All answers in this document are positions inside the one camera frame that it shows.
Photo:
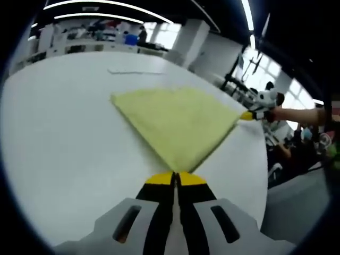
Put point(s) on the ceiling air vent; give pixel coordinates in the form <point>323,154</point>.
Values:
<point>86,9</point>

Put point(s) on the black tripod stand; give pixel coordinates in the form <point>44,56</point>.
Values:
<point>247,58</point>

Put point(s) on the ceiling light strip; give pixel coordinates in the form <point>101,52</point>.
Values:
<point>247,16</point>
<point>111,4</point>
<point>101,16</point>

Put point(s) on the blue plastic bin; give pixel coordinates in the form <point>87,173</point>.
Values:
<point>131,40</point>

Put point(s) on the person in camouflage shirt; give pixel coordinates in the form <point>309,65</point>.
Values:
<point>330,148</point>

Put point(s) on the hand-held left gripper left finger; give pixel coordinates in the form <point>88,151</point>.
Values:
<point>130,223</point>

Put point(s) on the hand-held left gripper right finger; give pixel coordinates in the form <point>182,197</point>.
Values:
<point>228,225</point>

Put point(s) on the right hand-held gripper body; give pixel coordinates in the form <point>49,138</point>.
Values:
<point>264,98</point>

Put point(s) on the yellow blue black garment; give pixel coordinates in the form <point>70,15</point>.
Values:
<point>175,125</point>

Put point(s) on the white power strip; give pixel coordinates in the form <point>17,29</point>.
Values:
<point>135,71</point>

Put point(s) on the white counter cabinet row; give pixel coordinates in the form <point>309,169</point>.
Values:
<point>101,47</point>

